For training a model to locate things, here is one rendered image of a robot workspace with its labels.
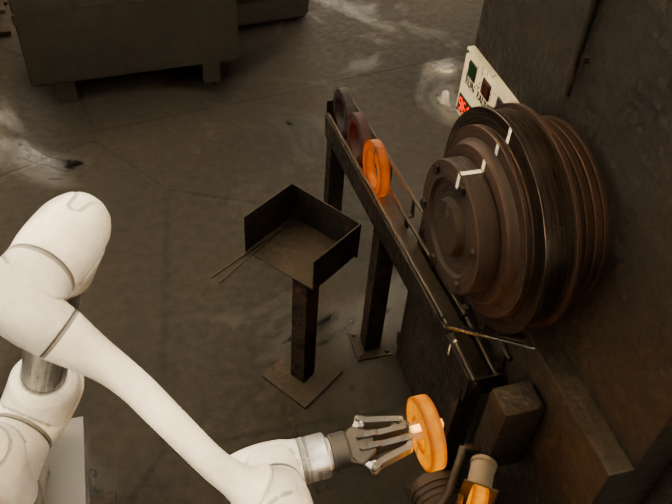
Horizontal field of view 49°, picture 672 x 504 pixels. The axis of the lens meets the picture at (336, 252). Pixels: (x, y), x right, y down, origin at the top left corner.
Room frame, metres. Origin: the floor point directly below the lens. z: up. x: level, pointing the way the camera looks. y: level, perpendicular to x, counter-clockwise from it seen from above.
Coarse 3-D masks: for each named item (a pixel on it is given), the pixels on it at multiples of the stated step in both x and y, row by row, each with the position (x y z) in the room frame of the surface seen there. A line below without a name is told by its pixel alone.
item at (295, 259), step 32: (288, 192) 1.67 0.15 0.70; (256, 224) 1.56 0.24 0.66; (288, 224) 1.64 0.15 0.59; (320, 224) 1.61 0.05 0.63; (352, 224) 1.54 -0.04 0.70; (256, 256) 1.50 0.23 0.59; (288, 256) 1.50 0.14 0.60; (320, 256) 1.39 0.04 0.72; (352, 256) 1.51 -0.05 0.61; (288, 352) 1.60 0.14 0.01; (288, 384) 1.46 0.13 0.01; (320, 384) 1.47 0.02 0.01
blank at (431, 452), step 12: (420, 396) 0.85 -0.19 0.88; (408, 408) 0.86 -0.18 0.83; (420, 408) 0.82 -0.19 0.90; (432, 408) 0.82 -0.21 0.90; (408, 420) 0.85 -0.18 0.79; (420, 420) 0.80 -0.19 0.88; (432, 420) 0.79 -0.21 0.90; (432, 432) 0.77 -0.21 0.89; (420, 444) 0.80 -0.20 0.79; (432, 444) 0.75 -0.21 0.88; (444, 444) 0.75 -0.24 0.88; (420, 456) 0.78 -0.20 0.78; (432, 456) 0.74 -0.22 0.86; (444, 456) 0.74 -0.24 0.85; (432, 468) 0.73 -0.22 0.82
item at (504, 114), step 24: (480, 120) 1.24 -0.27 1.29; (504, 120) 1.17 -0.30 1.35; (528, 120) 1.19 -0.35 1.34; (528, 144) 1.11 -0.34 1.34; (528, 168) 1.06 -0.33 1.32; (552, 168) 1.07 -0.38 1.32; (528, 192) 1.04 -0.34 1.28; (552, 192) 1.03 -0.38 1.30; (552, 216) 0.99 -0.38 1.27; (552, 240) 0.97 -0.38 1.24; (552, 264) 0.95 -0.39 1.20; (552, 288) 0.94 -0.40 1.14; (480, 312) 1.07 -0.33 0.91; (528, 312) 0.93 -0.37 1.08; (552, 312) 0.95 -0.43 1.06
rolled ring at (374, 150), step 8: (368, 144) 1.87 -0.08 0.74; (376, 144) 1.84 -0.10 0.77; (368, 152) 1.88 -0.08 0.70; (376, 152) 1.81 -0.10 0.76; (384, 152) 1.81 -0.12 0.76; (368, 160) 1.89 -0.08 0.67; (376, 160) 1.80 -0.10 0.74; (384, 160) 1.79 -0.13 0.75; (368, 168) 1.88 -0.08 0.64; (384, 168) 1.77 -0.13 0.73; (368, 176) 1.86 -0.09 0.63; (376, 176) 1.86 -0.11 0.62; (384, 176) 1.76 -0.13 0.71; (376, 184) 1.83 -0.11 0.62; (384, 184) 1.75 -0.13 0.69; (376, 192) 1.77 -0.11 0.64; (384, 192) 1.76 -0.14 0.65
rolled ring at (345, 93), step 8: (344, 88) 2.21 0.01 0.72; (336, 96) 2.22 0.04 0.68; (344, 96) 2.16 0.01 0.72; (336, 104) 2.23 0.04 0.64; (344, 104) 2.13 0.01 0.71; (352, 104) 2.13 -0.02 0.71; (336, 112) 2.23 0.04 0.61; (344, 112) 2.13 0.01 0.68; (352, 112) 2.11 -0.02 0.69; (336, 120) 2.21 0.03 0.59; (344, 120) 2.21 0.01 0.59; (344, 128) 2.11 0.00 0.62; (344, 136) 2.11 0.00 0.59
